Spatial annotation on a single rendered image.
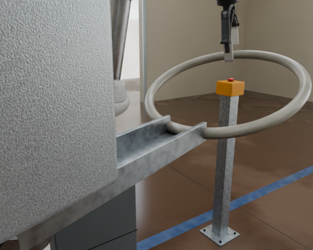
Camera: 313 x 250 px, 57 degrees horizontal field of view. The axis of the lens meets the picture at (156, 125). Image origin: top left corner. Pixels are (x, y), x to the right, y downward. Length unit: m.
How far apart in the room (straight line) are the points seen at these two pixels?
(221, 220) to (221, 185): 0.26
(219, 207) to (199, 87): 5.32
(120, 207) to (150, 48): 5.01
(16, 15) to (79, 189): 0.21
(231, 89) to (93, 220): 1.03
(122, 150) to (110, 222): 0.82
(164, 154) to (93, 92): 0.27
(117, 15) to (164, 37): 5.00
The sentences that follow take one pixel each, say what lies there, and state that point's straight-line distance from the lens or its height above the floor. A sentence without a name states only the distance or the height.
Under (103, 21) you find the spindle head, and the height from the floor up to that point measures 1.35.
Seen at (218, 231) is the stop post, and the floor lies 0.05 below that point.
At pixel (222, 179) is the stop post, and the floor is 0.45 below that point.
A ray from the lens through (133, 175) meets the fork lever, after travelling 0.53.
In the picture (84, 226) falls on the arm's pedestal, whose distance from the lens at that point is 1.40.
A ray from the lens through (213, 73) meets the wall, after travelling 7.41.
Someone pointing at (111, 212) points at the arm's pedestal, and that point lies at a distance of 1.42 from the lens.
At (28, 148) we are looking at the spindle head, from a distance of 0.32.
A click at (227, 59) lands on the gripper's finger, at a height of 1.26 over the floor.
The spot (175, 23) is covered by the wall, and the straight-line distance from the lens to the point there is 6.56.
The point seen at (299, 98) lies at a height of 1.18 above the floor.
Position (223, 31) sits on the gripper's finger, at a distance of 1.00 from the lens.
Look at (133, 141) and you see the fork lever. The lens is 0.68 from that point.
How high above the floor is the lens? 1.33
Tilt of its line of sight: 17 degrees down
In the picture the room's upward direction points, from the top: straight up
